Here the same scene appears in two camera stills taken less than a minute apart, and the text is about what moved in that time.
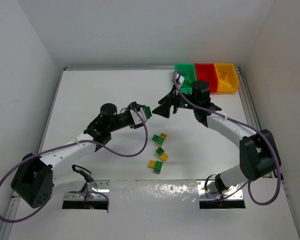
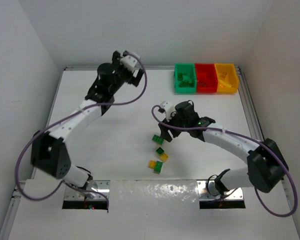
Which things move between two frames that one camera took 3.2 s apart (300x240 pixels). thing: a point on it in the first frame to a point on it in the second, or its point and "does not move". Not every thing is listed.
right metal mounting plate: x=207 y=190 does not move
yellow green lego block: x=156 y=165 does not move
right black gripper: x=175 y=103 to x=172 y=126
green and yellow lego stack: x=160 y=152 does not move
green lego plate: x=158 y=139 does not move
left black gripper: x=129 y=117 to x=126 y=74
